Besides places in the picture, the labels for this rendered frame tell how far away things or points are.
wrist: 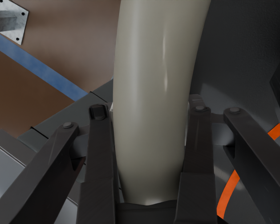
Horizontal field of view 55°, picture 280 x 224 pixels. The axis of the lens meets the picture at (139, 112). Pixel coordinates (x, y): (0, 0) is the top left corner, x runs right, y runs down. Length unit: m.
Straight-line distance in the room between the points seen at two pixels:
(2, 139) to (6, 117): 1.25
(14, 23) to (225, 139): 1.61
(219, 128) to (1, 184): 0.68
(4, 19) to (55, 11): 0.27
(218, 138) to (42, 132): 0.67
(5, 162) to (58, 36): 0.97
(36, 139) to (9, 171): 0.10
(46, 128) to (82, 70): 0.77
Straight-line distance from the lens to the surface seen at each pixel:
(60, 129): 0.16
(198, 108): 0.16
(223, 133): 0.16
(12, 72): 1.83
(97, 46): 1.46
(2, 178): 0.77
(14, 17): 1.69
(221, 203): 1.62
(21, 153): 0.73
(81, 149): 0.16
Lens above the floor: 1.28
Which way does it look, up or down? 62 degrees down
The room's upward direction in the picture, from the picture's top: 138 degrees counter-clockwise
